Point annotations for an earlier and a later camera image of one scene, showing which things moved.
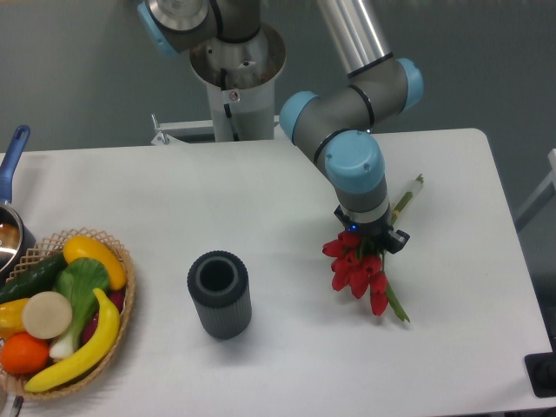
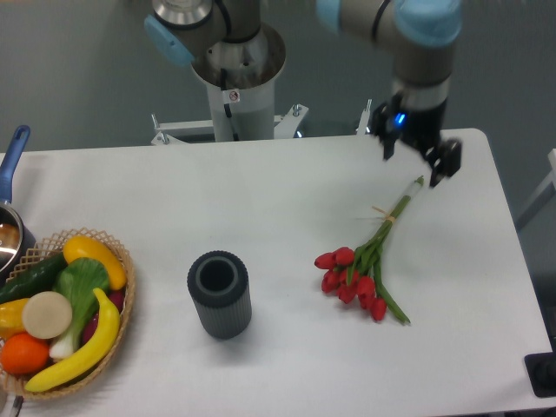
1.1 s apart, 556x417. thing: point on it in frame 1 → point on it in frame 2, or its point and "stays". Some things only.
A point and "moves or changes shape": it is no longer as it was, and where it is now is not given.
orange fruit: [23, 354] stays
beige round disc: [47, 315] stays
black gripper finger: [396, 240] → [444, 158]
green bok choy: [78, 280] stays
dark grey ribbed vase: [220, 287] stays
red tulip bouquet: [359, 261] moves or changes shape
